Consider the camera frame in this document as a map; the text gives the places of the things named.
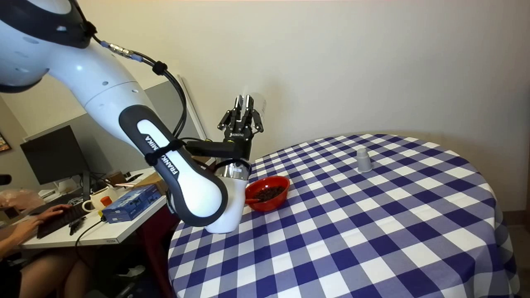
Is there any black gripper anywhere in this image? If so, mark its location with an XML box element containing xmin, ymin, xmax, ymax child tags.
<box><xmin>218</xmin><ymin>98</ymin><xmax>266</xmax><ymax>161</ymax></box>

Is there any clear plastic measuring jar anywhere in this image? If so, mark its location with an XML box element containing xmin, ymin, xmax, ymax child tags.
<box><xmin>232</xmin><ymin>92</ymin><xmax>269</xmax><ymax>121</ymax></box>

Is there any person's forearm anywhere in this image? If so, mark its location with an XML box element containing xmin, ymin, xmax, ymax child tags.
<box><xmin>0</xmin><ymin>212</ymin><xmax>44</xmax><ymax>262</ymax></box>

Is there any red bowl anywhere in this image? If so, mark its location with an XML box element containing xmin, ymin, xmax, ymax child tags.
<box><xmin>244</xmin><ymin>176</ymin><xmax>292</xmax><ymax>216</ymax></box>

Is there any person's hand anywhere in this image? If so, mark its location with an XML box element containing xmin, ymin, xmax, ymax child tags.
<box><xmin>32</xmin><ymin>202</ymin><xmax>73</xmax><ymax>226</ymax></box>

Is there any dark coffee beans pile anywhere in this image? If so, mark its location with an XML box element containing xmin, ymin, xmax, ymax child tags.
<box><xmin>254</xmin><ymin>186</ymin><xmax>289</xmax><ymax>202</ymax></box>

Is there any long brown cardboard box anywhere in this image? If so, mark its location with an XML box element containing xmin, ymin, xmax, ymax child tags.
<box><xmin>135</xmin><ymin>171</ymin><xmax>168</xmax><ymax>196</ymax></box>

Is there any upturned translucent white cup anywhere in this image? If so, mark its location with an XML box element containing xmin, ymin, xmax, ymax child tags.
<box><xmin>355</xmin><ymin>146</ymin><xmax>373</xmax><ymax>174</ymax></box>

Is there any blue cardboard box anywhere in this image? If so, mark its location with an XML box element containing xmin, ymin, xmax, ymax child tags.
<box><xmin>102</xmin><ymin>184</ymin><xmax>163</xmax><ymax>224</ymax></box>

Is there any grey partition panel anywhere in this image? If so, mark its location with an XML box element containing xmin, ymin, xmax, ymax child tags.
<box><xmin>24</xmin><ymin>73</ymin><xmax>209</xmax><ymax>179</ymax></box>

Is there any dark red desk panel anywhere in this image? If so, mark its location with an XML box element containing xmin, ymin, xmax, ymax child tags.
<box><xmin>135</xmin><ymin>206</ymin><xmax>184</xmax><ymax>298</ymax></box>

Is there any white mug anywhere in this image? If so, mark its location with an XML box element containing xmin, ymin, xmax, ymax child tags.
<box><xmin>82</xmin><ymin>189</ymin><xmax>115</xmax><ymax>214</ymax></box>

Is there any white desk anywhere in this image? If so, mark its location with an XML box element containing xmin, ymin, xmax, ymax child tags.
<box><xmin>0</xmin><ymin>164</ymin><xmax>171</xmax><ymax>250</ymax></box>

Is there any black computer monitor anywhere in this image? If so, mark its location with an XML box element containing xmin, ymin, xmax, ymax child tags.
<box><xmin>20</xmin><ymin>125</ymin><xmax>90</xmax><ymax>188</ymax></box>

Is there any blue white checkered tablecloth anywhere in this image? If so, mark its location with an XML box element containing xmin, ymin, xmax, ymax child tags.
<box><xmin>166</xmin><ymin>131</ymin><xmax>524</xmax><ymax>298</ymax></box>

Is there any black keyboard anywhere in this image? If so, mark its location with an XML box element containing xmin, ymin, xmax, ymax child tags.
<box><xmin>35</xmin><ymin>204</ymin><xmax>90</xmax><ymax>241</ymax></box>

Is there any pink cloth bundle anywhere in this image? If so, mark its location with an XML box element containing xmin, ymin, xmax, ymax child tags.
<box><xmin>0</xmin><ymin>189</ymin><xmax>45</xmax><ymax>214</ymax></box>

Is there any person's bare leg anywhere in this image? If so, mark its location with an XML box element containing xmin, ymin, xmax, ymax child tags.
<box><xmin>19</xmin><ymin>250</ymin><xmax>93</xmax><ymax>298</ymax></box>

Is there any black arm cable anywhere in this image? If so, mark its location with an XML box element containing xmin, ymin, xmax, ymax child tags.
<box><xmin>90</xmin><ymin>35</ymin><xmax>254</xmax><ymax>181</ymax></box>

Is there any black desk cable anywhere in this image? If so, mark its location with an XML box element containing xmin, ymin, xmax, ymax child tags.
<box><xmin>73</xmin><ymin>214</ymin><xmax>107</xmax><ymax>247</ymax></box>

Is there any framed wall picture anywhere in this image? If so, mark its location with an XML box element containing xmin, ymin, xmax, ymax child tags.
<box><xmin>0</xmin><ymin>131</ymin><xmax>14</xmax><ymax>156</ymax></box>

